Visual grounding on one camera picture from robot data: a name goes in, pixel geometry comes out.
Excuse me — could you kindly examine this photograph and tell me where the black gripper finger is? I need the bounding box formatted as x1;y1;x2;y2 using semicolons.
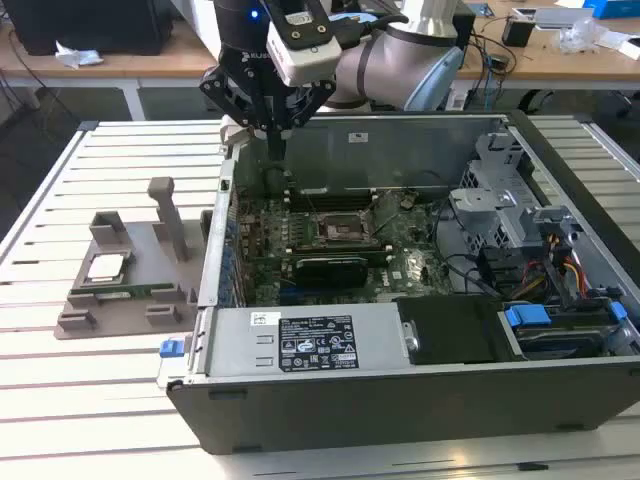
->
276;78;337;161
198;63;279;161

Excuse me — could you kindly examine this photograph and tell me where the silver CPU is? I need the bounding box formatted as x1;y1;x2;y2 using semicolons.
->
85;252;136;281

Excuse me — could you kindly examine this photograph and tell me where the CPU socket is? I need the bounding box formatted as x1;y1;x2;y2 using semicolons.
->
312;209;376;247

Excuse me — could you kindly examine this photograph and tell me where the large white bin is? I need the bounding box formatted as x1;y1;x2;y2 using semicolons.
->
168;0;219;47

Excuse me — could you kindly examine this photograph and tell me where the wooden desk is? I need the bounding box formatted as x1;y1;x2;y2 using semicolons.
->
0;0;640;121

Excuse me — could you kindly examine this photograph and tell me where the black RAM slot bank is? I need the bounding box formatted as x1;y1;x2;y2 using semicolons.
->
288;187;377;210

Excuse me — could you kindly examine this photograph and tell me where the long installed RAM stick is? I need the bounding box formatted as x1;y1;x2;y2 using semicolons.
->
287;242;389;263

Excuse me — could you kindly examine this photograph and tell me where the large black computer tower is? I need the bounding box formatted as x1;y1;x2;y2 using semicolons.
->
4;0;174;57

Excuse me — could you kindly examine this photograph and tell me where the crumpled white paper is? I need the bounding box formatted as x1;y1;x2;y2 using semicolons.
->
53;40;105;70

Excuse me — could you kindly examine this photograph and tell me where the black graphics card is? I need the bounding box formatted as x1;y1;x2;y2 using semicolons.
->
292;254;369;289

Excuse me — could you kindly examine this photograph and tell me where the grey-brown parts rack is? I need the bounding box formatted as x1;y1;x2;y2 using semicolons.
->
53;176;214;341

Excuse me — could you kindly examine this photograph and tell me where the green motherboard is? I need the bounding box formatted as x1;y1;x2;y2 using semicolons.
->
233;188;454;307

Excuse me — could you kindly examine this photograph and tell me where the grey metal drive cage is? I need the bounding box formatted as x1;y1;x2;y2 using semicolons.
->
447;130;587;261

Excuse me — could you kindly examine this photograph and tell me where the small black box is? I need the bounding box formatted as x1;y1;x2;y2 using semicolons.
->
501;14;537;49

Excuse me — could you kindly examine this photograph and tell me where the green RAM stick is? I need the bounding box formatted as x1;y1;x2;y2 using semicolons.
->
69;282;177;299

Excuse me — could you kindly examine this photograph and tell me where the silver power supply unit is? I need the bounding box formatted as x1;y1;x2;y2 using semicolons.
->
198;301;417;377

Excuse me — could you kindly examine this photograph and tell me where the blue case latch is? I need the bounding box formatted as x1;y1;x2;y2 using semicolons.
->
158;338;186;360

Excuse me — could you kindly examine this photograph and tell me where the black plastic shroud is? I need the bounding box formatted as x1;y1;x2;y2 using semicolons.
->
392;294;527;366

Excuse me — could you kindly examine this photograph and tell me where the clear plastic bag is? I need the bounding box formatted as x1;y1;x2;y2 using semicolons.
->
552;17;612;55

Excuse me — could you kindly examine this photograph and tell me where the hard disk in blue carrier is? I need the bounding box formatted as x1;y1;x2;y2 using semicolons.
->
497;287;629;362

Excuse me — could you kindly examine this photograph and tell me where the blue cardboard box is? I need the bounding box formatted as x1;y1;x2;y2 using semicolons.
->
582;0;640;20

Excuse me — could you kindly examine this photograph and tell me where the black open PC case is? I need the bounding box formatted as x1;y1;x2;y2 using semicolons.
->
157;109;640;456

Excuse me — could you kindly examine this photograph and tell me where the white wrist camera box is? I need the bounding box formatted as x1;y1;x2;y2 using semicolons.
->
262;0;344;87

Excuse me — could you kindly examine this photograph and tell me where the black looped case cable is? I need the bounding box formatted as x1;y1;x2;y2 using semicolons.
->
432;197;501;297

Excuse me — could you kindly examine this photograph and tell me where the yellow red wire bundle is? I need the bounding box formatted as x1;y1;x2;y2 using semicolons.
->
519;232;589;302

